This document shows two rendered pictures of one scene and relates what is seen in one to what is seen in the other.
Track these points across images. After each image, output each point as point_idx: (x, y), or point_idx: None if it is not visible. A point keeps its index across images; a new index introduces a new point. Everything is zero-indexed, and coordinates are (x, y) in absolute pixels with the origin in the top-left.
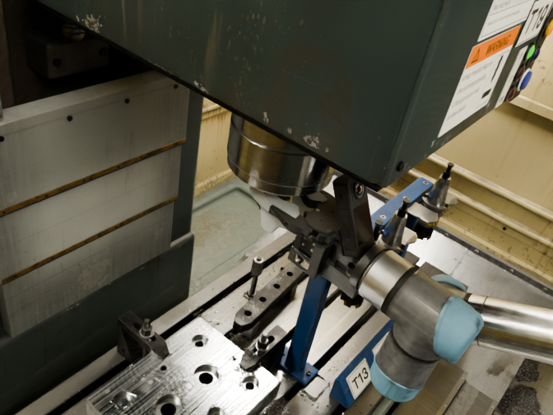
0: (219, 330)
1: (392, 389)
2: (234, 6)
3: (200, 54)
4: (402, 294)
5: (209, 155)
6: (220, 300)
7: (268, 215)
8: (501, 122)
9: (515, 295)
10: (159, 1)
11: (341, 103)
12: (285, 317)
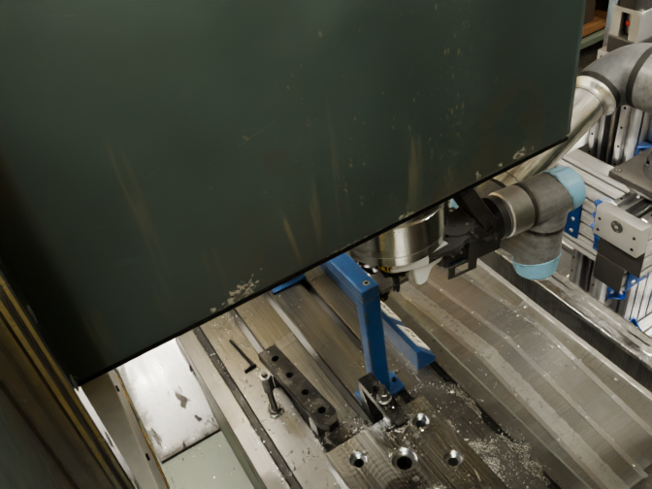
0: (317, 452)
1: (555, 264)
2: (431, 118)
3: (402, 188)
4: (540, 201)
5: None
6: (275, 444)
7: (422, 268)
8: None
9: None
10: (341, 186)
11: (537, 106)
12: (315, 384)
